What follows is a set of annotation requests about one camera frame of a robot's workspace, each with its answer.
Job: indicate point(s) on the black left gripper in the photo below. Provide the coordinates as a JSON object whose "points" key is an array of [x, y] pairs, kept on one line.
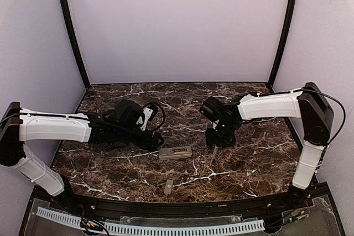
{"points": [[152, 142]]}

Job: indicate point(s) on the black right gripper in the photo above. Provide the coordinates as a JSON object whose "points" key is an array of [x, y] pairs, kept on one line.
{"points": [[219, 139]]}

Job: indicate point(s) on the clear handled screwdriver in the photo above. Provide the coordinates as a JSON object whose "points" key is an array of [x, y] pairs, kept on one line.
{"points": [[215, 150]]}

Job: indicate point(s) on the white remote control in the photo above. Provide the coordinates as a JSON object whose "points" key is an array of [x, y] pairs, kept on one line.
{"points": [[167, 153]]}

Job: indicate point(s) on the grey battery cover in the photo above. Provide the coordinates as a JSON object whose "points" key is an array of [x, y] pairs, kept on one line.
{"points": [[168, 187]]}

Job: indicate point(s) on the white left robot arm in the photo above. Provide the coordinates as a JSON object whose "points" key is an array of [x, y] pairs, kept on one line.
{"points": [[125, 124]]}

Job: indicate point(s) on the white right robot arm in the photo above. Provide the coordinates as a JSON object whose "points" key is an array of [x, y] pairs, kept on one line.
{"points": [[307, 103]]}

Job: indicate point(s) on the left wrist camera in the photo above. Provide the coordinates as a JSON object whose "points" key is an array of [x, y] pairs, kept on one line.
{"points": [[150, 110]]}

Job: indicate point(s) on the black front rail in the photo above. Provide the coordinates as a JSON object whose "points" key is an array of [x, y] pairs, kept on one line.
{"points": [[267, 206]]}

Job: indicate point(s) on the right white cable duct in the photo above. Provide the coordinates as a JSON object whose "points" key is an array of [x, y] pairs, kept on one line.
{"points": [[227, 229]]}

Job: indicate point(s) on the white cable duct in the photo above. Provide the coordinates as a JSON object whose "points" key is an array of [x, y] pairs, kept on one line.
{"points": [[59, 217], [227, 229]]}

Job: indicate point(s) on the left white cable duct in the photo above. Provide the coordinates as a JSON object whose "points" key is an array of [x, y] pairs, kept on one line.
{"points": [[59, 217]]}

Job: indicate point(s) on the right black frame post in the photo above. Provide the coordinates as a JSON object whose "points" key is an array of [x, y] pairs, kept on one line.
{"points": [[282, 43]]}

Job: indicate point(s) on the black frame post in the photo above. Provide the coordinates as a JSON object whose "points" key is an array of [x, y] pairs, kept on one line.
{"points": [[74, 43], [282, 43]]}

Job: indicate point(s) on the left black frame post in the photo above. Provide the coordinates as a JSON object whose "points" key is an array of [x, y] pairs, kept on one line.
{"points": [[74, 43]]}

